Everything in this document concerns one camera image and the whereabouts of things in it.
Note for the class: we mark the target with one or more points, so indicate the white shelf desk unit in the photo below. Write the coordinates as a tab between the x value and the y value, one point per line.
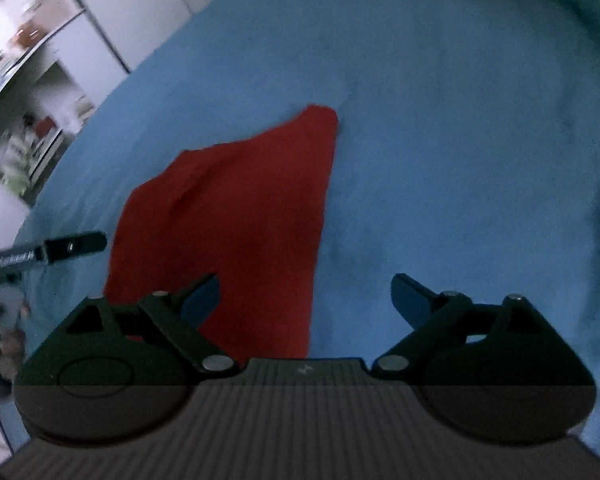
56	69

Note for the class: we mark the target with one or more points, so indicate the blue bed sheet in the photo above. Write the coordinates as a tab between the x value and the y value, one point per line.
468	151

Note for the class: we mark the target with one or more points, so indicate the red knit sweater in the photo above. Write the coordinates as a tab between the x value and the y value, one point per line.
249	212

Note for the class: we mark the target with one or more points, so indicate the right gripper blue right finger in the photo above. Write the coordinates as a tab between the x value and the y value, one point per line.
442	323

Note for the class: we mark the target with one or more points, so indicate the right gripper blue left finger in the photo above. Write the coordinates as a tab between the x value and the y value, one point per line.
178	317

